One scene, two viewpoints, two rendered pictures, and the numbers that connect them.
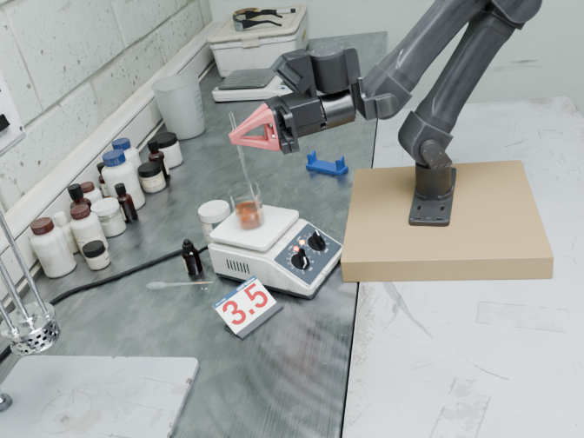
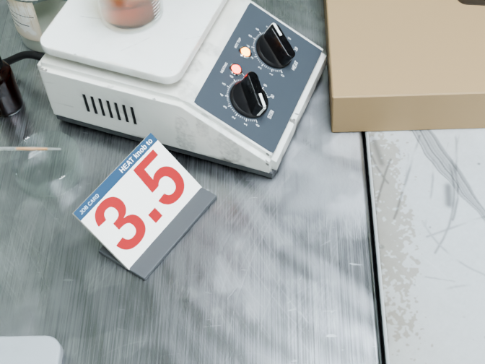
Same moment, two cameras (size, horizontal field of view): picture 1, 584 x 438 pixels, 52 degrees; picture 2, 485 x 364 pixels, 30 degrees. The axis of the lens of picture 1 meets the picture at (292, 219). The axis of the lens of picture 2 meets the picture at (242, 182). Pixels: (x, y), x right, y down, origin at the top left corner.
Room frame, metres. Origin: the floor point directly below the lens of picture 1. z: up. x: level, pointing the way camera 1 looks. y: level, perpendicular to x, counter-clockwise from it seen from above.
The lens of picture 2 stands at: (0.34, 0.09, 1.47)
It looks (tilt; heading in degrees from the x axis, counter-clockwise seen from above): 52 degrees down; 351
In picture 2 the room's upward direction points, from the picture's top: 6 degrees counter-clockwise
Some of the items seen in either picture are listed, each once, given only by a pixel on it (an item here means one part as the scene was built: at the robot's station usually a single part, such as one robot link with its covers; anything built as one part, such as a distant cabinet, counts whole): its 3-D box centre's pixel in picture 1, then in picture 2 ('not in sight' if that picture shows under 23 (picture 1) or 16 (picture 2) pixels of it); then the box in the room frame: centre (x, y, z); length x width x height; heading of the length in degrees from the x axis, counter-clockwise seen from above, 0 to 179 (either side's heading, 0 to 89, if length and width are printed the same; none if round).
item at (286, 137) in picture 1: (259, 133); not in sight; (0.89, 0.03, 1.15); 0.09 x 0.07 x 0.07; 98
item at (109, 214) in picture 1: (109, 217); not in sight; (1.10, 0.38, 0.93); 0.06 x 0.06 x 0.07
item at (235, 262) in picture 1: (271, 248); (174, 61); (0.87, 0.04, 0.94); 0.22 x 0.13 x 0.08; 54
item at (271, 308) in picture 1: (248, 306); (146, 204); (0.75, 0.09, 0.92); 0.09 x 0.06 x 0.04; 131
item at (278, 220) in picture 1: (255, 225); (138, 14); (0.89, 0.07, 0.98); 0.12 x 0.12 x 0.01; 54
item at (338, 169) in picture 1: (326, 162); not in sight; (1.21, -0.10, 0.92); 0.10 x 0.03 x 0.04; 46
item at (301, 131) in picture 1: (299, 119); not in sight; (0.91, -0.04, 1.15); 0.10 x 0.07 x 0.07; 9
